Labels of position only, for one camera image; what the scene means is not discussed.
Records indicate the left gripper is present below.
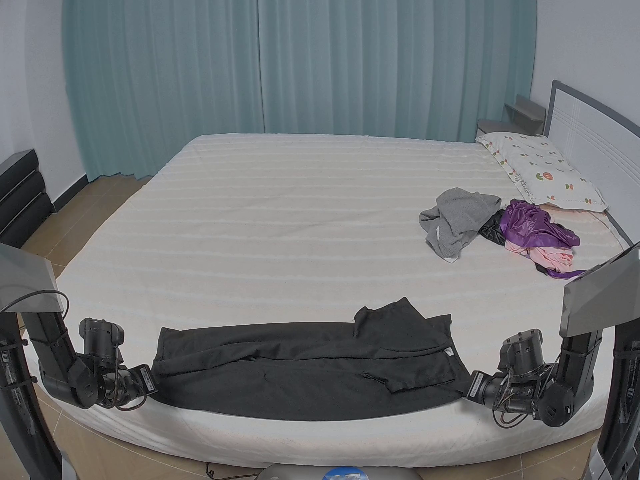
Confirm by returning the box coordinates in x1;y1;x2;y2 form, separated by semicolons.
117;363;160;402

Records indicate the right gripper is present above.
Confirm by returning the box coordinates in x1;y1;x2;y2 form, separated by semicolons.
465;370;506;405

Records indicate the black garment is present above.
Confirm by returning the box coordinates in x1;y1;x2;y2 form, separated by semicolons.
150;297;474;422

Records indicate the pile of clothes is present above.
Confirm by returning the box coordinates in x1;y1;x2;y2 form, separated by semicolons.
478;200;589;282

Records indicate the bed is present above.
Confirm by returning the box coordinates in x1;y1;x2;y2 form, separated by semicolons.
35;79;640;469

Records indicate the grey garment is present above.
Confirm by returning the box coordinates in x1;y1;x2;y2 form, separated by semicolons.
419;187;503;264

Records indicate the black chest of drawers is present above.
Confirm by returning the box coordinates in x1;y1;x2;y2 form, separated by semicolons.
0;149;57;250

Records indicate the white printed pillow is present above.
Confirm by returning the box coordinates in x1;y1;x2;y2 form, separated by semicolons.
475;131;610;214

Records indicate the grey bedside table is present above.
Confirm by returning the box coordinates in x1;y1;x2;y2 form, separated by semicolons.
476;94;547;142

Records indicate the blue-green curtain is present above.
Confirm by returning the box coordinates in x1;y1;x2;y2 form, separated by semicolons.
61;0;262;181
256;0;539;143

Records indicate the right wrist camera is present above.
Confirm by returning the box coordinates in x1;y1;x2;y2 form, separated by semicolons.
501;329;544;375

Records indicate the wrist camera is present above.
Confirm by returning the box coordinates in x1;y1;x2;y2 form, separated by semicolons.
501;329;544;375
79;318;126;369

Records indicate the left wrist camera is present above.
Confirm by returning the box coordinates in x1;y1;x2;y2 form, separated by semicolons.
79;318;126;369

